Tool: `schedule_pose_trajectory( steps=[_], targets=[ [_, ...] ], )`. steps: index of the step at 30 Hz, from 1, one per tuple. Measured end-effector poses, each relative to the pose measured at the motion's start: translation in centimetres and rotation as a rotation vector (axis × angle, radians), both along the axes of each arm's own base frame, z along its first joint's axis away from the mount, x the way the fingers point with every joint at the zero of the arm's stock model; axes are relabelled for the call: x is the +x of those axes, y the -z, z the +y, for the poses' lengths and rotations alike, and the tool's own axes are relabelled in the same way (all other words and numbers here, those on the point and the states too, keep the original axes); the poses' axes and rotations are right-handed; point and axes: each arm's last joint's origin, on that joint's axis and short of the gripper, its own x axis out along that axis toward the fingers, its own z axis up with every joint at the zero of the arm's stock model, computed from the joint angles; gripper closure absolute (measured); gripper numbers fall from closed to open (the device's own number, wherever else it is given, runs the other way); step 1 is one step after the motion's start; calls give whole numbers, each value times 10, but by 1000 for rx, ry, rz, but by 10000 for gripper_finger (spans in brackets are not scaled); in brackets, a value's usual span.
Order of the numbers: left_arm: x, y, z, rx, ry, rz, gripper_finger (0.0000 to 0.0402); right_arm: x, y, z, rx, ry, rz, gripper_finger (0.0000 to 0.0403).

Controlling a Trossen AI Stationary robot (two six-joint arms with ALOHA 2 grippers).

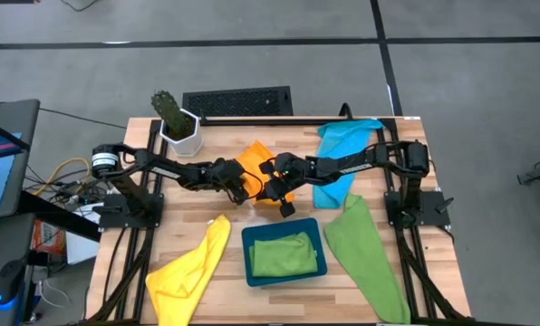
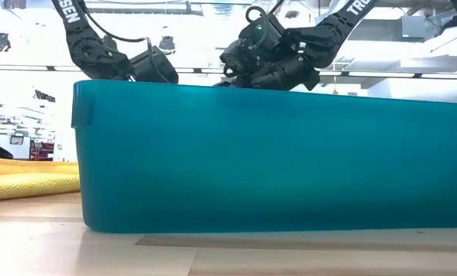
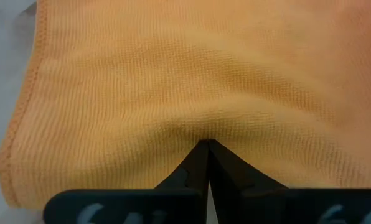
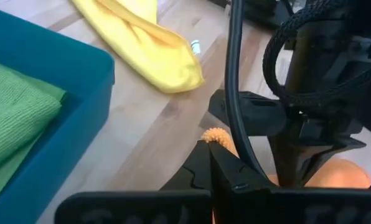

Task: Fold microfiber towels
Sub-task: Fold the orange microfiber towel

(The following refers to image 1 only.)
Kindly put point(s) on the orange bag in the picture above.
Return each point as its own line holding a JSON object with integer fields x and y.
{"x": 48, "y": 237}

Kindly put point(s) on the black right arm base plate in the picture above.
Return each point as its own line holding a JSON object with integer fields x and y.
{"x": 433, "y": 213}

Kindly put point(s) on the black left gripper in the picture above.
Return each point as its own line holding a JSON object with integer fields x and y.
{"x": 229, "y": 176}

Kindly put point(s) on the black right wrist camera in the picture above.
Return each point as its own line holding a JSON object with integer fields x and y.
{"x": 287, "y": 209}

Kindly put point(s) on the black monitor stand bar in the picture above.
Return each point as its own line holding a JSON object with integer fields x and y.
{"x": 57, "y": 217}

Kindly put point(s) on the white power adapter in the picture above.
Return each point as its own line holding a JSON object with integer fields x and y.
{"x": 89, "y": 212}

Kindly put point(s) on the black aluminium table frame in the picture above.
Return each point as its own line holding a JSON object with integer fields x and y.
{"x": 139, "y": 280}

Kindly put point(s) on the blue microfiber towel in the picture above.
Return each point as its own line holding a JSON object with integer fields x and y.
{"x": 338, "y": 136}

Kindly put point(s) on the green cactus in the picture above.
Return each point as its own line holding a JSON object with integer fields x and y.
{"x": 170, "y": 113}

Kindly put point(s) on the green microfiber towel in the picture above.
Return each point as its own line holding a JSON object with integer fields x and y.
{"x": 283, "y": 256}
{"x": 365, "y": 258}

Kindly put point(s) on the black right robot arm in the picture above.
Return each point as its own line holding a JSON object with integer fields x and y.
{"x": 369, "y": 163}

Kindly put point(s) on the yellow microfiber towel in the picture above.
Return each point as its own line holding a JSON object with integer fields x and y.
{"x": 188, "y": 276}

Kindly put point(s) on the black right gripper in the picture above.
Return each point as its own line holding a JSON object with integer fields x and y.
{"x": 283, "y": 176}

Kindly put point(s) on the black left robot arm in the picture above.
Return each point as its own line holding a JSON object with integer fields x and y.
{"x": 170, "y": 171}

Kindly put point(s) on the black computer mouse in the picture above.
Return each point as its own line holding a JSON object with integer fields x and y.
{"x": 8, "y": 284}

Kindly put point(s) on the orange microfiber towel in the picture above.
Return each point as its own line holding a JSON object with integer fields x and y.
{"x": 252, "y": 160}

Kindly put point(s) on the tilted monitor with blue screen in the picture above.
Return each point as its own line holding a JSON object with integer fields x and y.
{"x": 2, "y": 172}

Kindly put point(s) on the teal plastic bin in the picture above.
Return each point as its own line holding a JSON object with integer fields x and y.
{"x": 279, "y": 226}

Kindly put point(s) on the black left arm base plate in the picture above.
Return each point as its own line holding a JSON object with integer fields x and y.
{"x": 116, "y": 217}

